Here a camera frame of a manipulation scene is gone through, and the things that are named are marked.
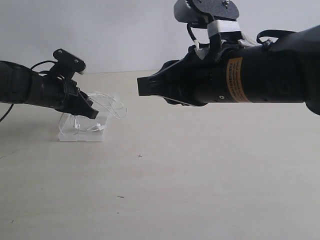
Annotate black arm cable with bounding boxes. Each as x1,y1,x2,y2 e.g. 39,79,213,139
0,59,66,123
256,29,298,43

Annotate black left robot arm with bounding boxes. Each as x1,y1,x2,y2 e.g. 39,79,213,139
0,61,99,119

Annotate clear plastic storage box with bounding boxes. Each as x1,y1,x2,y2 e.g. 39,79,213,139
57,93,117,143

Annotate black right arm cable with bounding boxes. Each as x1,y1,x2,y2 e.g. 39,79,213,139
256,29,298,43

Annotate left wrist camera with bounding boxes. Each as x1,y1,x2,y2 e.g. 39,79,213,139
49,48,87,80

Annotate white wired earphones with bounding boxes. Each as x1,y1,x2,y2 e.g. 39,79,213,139
58,91,128,137

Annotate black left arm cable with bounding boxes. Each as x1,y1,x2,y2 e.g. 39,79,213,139
0,59,66,123

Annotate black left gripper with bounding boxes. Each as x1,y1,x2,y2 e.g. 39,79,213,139
54,80,99,119

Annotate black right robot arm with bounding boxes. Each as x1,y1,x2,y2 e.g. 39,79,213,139
137,26,320,114

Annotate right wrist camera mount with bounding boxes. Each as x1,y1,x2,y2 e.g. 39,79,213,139
173,0,257,61

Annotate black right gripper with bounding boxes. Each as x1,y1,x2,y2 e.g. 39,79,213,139
136,45,244,107

